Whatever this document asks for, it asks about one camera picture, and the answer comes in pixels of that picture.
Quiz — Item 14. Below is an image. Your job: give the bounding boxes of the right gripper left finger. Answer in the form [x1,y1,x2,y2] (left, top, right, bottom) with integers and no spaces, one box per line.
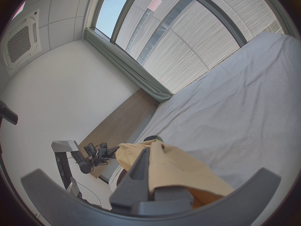
[110,147,155,209]

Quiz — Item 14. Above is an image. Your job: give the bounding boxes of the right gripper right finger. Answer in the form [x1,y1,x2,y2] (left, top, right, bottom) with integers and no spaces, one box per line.
[153,186,194,210]

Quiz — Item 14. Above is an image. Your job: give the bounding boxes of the tan shorts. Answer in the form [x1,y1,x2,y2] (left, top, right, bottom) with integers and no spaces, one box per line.
[116,141,235,209]

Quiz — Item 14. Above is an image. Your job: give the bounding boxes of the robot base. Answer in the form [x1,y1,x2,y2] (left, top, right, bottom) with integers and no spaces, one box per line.
[67,177,82,198]

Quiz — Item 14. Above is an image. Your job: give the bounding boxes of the bed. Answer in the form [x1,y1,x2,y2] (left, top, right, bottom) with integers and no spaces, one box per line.
[79,31,301,195]

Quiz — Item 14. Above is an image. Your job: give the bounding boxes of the brown garment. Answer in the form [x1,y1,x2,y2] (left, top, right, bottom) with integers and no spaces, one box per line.
[117,169,129,188]

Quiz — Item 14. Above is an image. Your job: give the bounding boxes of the grey-green curtain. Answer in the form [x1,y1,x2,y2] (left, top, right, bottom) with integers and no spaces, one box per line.
[84,27,173,104]

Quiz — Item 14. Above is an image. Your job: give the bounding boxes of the window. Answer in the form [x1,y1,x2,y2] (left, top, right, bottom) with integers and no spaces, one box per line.
[90,0,294,95]

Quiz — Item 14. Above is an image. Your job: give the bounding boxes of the white ceiling air conditioner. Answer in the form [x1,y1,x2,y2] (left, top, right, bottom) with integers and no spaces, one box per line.
[1,8,41,77]

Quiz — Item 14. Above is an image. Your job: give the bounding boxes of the black cable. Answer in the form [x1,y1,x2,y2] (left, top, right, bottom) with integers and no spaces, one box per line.
[78,183,103,208]

